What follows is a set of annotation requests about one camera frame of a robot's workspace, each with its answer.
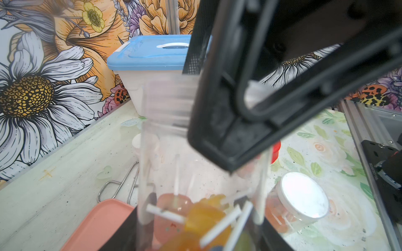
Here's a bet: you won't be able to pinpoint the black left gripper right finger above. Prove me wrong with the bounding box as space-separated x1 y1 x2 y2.
183 1 402 172

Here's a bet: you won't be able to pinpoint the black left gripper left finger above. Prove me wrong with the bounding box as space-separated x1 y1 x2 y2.
100 206 155 251

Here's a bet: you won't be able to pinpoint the clear jar with lollipops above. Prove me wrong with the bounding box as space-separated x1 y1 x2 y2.
136 73 273 251

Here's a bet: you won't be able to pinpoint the red lid candy jar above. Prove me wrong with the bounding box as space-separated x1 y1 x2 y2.
271 141 281 164

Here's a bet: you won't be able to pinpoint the white lid candy jar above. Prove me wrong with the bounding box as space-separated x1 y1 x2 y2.
265 172 330 235

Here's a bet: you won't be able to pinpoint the pink plastic tray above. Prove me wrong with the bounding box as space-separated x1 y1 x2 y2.
62 199 135 251

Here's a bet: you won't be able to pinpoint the blue lid storage box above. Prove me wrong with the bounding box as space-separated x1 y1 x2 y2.
107 35 191 116

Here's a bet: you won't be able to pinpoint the metal wire tongs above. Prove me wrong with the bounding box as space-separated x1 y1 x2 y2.
96 161 139 205

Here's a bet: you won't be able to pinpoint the aluminium corner post right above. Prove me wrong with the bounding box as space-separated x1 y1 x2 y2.
165 0 180 35

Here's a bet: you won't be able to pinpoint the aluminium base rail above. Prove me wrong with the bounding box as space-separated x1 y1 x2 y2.
338 100 402 251

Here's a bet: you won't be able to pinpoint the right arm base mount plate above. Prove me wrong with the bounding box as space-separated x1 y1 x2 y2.
361 140 402 224

